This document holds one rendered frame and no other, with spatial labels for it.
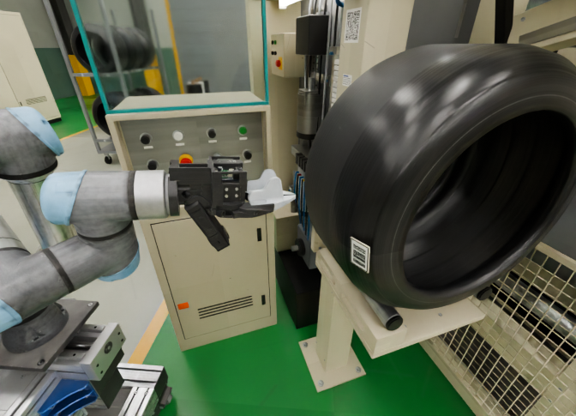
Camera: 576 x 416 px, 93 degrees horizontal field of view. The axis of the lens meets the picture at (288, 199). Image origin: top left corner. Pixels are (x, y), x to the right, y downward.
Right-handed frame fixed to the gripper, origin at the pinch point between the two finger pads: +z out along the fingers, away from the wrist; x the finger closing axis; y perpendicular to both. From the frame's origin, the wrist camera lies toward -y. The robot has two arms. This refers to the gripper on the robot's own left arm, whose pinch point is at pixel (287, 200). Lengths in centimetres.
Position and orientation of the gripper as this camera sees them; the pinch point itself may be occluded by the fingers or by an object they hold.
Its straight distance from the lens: 50.5
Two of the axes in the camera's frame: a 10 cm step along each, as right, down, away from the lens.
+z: 9.4, -0.5, 3.3
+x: -3.1, -4.7, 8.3
